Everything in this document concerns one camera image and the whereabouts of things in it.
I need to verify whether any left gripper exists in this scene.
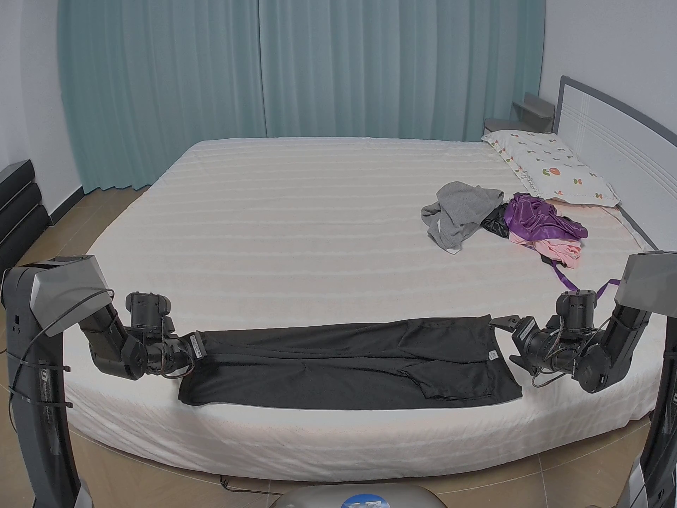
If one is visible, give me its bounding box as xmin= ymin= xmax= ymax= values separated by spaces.
xmin=179 ymin=331 xmax=207 ymax=364

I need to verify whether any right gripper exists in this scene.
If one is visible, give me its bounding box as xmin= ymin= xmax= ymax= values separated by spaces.
xmin=489 ymin=313 xmax=561 ymax=375

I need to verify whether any black T-shirt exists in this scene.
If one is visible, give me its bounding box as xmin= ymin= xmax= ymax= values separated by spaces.
xmin=178 ymin=313 xmax=523 ymax=409

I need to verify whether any bed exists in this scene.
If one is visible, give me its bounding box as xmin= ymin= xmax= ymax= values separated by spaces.
xmin=61 ymin=75 xmax=677 ymax=483

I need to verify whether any pink garment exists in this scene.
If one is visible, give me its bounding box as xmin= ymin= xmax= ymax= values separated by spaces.
xmin=509 ymin=233 xmax=583 ymax=270

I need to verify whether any shiny black garment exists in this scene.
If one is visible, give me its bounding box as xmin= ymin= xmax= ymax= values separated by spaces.
xmin=480 ymin=204 xmax=513 ymax=241

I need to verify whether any purple garment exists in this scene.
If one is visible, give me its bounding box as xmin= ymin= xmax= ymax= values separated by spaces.
xmin=504 ymin=193 xmax=622 ymax=292

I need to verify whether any grey garment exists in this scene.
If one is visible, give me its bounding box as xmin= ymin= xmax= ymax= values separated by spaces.
xmin=421 ymin=181 xmax=505 ymax=255

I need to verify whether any white printed pillow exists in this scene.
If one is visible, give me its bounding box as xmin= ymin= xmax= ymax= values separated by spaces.
xmin=480 ymin=130 xmax=621 ymax=207

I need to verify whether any black chest of drawers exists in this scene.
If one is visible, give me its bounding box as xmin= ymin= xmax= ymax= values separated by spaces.
xmin=0 ymin=160 xmax=52 ymax=274

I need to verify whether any grey bedside table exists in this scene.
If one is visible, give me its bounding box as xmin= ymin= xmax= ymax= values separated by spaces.
xmin=484 ymin=92 xmax=555 ymax=135

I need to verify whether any blue-green curtain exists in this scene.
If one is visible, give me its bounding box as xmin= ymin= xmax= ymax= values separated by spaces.
xmin=57 ymin=0 xmax=265 ymax=193
xmin=258 ymin=0 xmax=547 ymax=141

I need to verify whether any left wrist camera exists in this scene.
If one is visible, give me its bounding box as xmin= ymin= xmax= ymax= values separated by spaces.
xmin=125 ymin=292 xmax=172 ymax=333

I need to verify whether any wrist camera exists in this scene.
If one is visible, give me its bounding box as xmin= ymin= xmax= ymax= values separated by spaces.
xmin=125 ymin=292 xmax=172 ymax=333
xmin=555 ymin=290 xmax=599 ymax=332

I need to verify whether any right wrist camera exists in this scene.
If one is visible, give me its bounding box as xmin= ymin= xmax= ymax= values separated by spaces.
xmin=555 ymin=290 xmax=599 ymax=332

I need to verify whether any black cable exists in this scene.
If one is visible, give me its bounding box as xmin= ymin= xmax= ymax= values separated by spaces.
xmin=6 ymin=288 xmax=116 ymax=427
xmin=218 ymin=474 xmax=289 ymax=496

